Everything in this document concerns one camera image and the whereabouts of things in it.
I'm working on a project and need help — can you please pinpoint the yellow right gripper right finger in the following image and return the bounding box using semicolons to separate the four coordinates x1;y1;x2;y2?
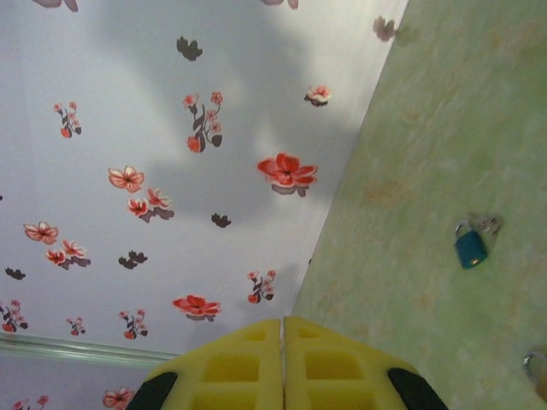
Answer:
285;315;450;410

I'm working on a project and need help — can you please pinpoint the small blue padlock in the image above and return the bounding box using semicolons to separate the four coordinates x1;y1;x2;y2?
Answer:
453;220;490;270

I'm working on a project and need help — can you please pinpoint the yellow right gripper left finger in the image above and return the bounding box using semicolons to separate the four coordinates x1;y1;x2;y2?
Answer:
126;318;285;410

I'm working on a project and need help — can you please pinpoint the aluminium corner post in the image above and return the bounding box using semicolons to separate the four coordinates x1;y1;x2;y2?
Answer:
0;332;180;369

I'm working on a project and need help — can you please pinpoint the small silver key bunch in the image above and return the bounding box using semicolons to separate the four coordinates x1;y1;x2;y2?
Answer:
468;212;505;253

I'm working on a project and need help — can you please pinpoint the wooden handled metal tool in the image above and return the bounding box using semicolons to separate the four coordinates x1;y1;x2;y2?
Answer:
521;349;547;401

